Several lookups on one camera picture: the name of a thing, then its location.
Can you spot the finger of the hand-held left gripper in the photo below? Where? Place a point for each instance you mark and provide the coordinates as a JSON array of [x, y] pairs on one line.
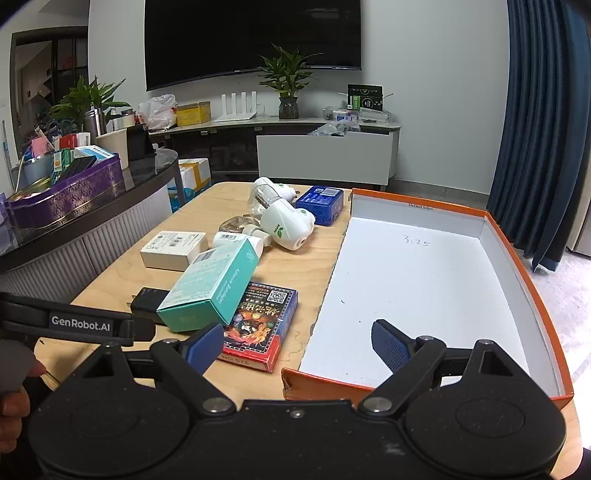
[[144, 330]]

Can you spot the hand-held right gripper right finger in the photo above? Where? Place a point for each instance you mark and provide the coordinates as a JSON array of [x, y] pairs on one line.
[[390, 344]]

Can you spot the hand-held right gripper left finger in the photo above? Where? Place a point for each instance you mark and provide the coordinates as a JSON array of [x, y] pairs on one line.
[[205, 347]]

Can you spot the black charger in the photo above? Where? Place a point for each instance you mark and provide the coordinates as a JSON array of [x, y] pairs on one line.
[[147, 302]]

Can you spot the red and blue card box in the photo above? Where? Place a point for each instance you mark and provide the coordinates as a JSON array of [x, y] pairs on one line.
[[261, 323]]

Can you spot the teal bandage box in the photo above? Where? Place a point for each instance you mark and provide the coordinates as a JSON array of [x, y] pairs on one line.
[[212, 286]]

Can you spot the orange cardboard box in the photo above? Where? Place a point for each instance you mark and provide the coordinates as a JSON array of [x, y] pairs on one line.
[[415, 286]]

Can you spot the white adapter box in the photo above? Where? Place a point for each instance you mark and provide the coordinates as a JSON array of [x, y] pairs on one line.
[[173, 249]]

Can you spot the white round bottle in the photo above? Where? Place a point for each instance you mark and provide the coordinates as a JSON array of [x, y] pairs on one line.
[[226, 240]]

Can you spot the clear bottle with white cap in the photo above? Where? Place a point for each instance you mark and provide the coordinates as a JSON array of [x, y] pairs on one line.
[[235, 224]]

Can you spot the white plug-in heater with bottle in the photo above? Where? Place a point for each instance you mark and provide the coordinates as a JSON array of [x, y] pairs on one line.
[[270, 191]]

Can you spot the person's left hand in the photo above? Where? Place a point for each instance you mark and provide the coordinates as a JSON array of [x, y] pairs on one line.
[[14, 420]]

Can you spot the dark curved counter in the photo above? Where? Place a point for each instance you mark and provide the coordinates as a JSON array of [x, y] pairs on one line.
[[115, 221]]

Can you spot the purple tin box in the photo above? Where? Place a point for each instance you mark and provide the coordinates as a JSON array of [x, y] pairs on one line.
[[69, 194]]

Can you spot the blue plastic bag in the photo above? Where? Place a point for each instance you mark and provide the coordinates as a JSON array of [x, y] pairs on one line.
[[180, 196]]

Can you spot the white and yellow carton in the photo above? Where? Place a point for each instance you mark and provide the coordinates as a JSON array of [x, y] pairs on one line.
[[195, 173]]

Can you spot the black stand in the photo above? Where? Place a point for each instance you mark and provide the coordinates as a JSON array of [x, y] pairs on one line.
[[137, 143]]

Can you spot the television cabinet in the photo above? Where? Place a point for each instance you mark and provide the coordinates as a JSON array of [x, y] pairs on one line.
[[323, 157]]

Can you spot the steel thermos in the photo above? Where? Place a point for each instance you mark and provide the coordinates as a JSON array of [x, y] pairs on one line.
[[94, 122]]

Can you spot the white plastic bag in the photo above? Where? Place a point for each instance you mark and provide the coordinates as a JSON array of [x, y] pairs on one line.
[[158, 112]]

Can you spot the yellow box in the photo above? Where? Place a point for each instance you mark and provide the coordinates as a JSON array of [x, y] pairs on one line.
[[194, 114]]

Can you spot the leafy plant in white pot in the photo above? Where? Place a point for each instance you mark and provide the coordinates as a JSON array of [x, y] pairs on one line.
[[92, 99]]

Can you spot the pile of small clutter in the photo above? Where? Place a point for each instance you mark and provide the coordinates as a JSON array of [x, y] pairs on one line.
[[344, 121]]

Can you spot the white router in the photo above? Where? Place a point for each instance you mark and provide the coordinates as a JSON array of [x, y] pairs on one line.
[[235, 110]]

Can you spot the black and green box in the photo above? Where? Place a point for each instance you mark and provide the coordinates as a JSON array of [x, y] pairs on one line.
[[365, 97]]

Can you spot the blue curtain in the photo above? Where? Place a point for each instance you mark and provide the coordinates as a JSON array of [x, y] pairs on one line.
[[540, 129]]

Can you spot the potted plant in glass vase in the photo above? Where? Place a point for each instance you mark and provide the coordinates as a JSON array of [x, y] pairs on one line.
[[288, 78]]

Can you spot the black wall television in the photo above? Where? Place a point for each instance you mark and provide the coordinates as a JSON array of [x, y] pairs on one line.
[[251, 37]]

